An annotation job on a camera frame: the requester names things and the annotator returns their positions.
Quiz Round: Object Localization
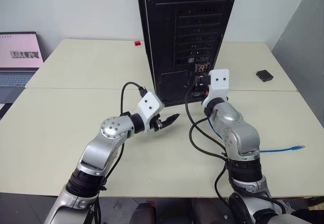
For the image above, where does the dark rounded shape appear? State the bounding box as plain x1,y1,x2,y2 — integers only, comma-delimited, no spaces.
191,200,230,224
131,201,157,224

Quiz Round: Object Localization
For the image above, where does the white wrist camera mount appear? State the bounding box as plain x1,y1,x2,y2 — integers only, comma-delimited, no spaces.
201,68,230,107
137,91,164,134

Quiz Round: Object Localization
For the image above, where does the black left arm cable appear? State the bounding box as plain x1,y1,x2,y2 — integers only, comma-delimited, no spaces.
86,82,148,224

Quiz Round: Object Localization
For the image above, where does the black computer tower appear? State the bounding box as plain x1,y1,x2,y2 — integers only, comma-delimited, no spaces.
135,0,241,107

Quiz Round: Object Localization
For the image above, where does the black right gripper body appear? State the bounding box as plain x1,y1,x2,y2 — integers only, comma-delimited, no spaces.
202,83,212,98

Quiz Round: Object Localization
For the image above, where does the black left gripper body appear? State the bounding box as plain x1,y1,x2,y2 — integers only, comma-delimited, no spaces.
150,115,167,133

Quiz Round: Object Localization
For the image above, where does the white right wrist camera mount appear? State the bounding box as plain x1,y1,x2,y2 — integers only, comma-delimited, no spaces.
201,68,230,107

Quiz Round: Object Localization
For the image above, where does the blue ethernet cable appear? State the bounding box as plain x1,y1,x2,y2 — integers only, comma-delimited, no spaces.
207,119,306,155

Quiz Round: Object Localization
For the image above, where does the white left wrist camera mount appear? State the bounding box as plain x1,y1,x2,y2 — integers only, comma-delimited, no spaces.
137,91,164,134

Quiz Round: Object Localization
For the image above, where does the grey open laptop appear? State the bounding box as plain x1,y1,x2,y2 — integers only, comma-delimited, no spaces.
0,31,45,104

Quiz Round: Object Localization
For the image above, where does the small black adapter box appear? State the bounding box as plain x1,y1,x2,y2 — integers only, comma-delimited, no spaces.
255,69,275,83

